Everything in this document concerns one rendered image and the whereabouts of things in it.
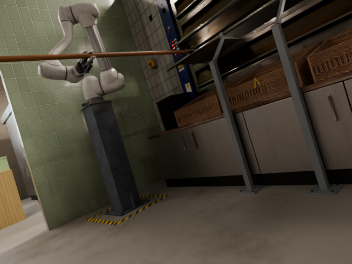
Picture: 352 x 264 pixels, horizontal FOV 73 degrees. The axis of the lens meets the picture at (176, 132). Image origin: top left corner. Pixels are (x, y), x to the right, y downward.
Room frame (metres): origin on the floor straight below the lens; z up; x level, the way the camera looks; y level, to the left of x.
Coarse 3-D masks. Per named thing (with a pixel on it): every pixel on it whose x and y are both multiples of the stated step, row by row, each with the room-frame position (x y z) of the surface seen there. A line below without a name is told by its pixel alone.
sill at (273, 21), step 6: (306, 0) 1.68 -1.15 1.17; (312, 0) 1.66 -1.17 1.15; (294, 6) 1.75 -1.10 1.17; (300, 6) 1.72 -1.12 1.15; (288, 12) 1.79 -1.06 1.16; (282, 18) 1.83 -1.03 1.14; (264, 24) 1.94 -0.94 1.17; (270, 24) 1.90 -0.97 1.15; (252, 30) 2.02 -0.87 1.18; (258, 30) 1.98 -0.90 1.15; (246, 36) 2.07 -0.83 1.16; (234, 42) 2.17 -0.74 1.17; (240, 42) 2.13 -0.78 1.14; (228, 48) 2.23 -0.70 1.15; (204, 60) 2.46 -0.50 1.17; (198, 66) 2.54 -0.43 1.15
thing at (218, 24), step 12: (240, 0) 1.88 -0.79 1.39; (252, 0) 1.91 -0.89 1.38; (264, 0) 1.93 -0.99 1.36; (228, 12) 2.02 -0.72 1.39; (240, 12) 2.05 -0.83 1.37; (204, 24) 2.19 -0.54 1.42; (216, 24) 2.18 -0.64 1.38; (228, 24) 2.21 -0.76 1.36; (192, 36) 2.33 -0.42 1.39; (204, 36) 2.37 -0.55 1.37; (192, 48) 2.59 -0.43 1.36
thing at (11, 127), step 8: (8, 104) 4.85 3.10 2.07; (8, 112) 4.99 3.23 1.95; (8, 120) 5.29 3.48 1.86; (8, 128) 5.45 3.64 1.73; (16, 128) 4.95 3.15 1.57; (16, 136) 5.09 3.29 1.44; (16, 144) 5.24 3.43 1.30; (16, 152) 5.41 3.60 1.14; (24, 160) 5.06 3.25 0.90; (24, 168) 5.21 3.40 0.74; (24, 176) 5.37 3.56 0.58; (32, 184) 4.99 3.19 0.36; (32, 192) 5.14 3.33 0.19
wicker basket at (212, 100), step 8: (200, 96) 2.49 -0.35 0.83; (208, 96) 2.47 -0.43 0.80; (216, 96) 1.83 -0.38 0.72; (192, 104) 2.04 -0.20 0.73; (200, 104) 1.97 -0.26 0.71; (208, 104) 1.90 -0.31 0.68; (216, 104) 1.85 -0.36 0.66; (176, 112) 2.23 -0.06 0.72; (184, 112) 2.14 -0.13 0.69; (192, 112) 2.39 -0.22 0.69; (200, 112) 2.45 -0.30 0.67; (208, 112) 1.92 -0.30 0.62; (216, 112) 1.86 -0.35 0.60; (184, 120) 2.17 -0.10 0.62; (192, 120) 2.09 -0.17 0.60
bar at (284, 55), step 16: (272, 0) 1.49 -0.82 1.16; (224, 32) 1.80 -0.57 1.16; (272, 32) 1.32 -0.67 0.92; (176, 64) 2.25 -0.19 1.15; (288, 64) 1.30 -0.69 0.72; (288, 80) 1.32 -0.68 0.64; (224, 96) 1.67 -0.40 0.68; (224, 112) 1.68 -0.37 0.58; (304, 112) 1.29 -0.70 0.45; (304, 128) 1.31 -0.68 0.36; (240, 144) 1.68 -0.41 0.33; (240, 160) 1.67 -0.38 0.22; (320, 160) 1.30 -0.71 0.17; (320, 176) 1.30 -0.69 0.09; (240, 192) 1.67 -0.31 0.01; (320, 192) 1.29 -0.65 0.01; (336, 192) 1.23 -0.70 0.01
